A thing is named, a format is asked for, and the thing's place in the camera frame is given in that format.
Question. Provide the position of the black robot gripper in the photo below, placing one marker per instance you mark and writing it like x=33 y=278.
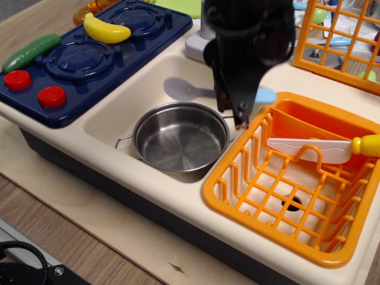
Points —
x=251 y=38

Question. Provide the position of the white spoon blue handle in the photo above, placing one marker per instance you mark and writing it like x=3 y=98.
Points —
x=181 y=90

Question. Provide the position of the stainless steel pan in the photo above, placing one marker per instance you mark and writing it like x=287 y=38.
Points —
x=181 y=139

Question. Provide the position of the grey toy faucet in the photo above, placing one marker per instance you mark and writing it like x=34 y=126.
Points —
x=195 y=44

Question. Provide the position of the cream toy sink unit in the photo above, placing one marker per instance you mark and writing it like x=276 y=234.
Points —
x=179 y=206

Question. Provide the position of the green cloth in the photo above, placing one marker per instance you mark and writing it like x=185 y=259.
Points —
x=190 y=7

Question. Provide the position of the orange plastic dish rack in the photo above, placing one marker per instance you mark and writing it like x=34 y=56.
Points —
x=316 y=210

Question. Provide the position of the blue utensil in background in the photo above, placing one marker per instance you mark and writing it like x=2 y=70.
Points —
x=340 y=41

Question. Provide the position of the yellow toy banana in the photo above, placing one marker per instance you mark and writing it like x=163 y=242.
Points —
x=105 y=32

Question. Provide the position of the orange transparent lid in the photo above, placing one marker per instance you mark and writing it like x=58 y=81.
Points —
x=94 y=7

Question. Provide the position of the navy blue toy stove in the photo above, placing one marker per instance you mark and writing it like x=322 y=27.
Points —
x=88 y=70

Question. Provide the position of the red stove knob right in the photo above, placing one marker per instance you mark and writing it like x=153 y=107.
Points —
x=52 y=97

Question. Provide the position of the red stove knob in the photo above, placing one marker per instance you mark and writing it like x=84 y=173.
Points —
x=17 y=80
x=52 y=97

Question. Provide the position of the green toy cucumber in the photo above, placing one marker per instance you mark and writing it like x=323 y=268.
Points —
x=25 y=56

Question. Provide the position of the red stove knob left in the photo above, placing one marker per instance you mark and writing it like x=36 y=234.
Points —
x=17 y=80

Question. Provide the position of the white toy knife yellow handle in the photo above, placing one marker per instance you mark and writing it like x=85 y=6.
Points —
x=326 y=151

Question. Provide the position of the orange wire basket background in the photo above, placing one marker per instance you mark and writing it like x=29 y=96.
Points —
x=357 y=64

